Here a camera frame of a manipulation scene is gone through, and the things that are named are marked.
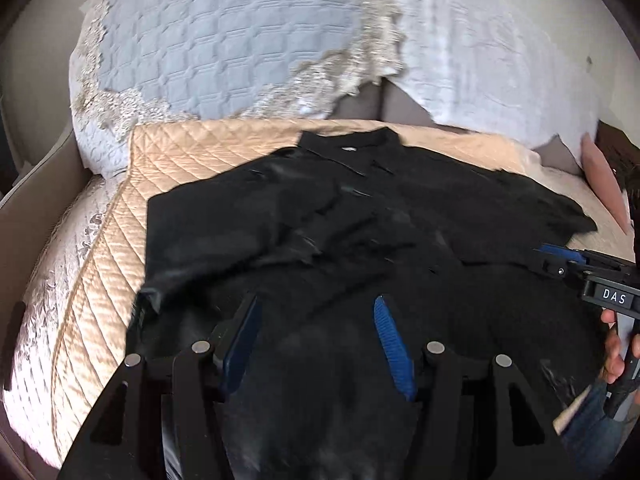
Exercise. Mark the dark wooden furniture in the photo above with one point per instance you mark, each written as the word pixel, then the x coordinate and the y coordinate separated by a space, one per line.
pixel 622 155

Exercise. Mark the pink pillow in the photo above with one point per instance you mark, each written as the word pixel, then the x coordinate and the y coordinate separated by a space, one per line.
pixel 602 180

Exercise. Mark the blue-grey lace-trimmed pillow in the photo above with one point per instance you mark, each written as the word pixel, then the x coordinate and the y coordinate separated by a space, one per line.
pixel 215 45

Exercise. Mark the black shirt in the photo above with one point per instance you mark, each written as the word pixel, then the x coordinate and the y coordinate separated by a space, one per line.
pixel 325 240

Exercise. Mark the beige bed frame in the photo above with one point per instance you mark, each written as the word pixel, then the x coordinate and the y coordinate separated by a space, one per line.
pixel 45 175

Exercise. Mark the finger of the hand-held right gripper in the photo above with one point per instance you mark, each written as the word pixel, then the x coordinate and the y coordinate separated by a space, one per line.
pixel 557 270
pixel 562 251

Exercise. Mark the white lace bed sheet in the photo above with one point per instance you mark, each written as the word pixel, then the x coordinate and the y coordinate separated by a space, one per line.
pixel 45 310

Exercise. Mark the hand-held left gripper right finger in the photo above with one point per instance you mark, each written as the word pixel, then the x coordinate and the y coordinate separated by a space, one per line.
pixel 395 350

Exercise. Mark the person's right hand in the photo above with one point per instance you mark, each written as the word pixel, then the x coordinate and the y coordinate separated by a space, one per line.
pixel 612 355

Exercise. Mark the beige quilted blanket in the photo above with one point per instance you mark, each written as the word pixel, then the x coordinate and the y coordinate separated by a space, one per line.
pixel 200 155

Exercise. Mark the person's jeans leg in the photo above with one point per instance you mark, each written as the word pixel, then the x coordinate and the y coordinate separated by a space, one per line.
pixel 585 435

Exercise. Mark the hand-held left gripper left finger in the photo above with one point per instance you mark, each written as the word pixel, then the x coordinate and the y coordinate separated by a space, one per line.
pixel 242 345

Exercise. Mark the white quilted pillow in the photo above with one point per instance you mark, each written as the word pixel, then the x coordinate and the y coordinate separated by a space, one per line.
pixel 490 60

